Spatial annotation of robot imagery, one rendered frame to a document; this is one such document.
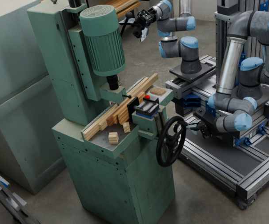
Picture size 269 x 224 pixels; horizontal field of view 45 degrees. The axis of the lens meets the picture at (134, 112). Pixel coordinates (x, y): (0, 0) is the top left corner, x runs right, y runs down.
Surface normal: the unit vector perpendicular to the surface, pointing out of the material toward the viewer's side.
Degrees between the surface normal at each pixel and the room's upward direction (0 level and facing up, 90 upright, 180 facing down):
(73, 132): 0
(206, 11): 90
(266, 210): 0
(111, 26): 90
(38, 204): 0
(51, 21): 90
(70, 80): 90
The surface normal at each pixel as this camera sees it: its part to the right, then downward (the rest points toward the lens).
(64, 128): -0.15, -0.79
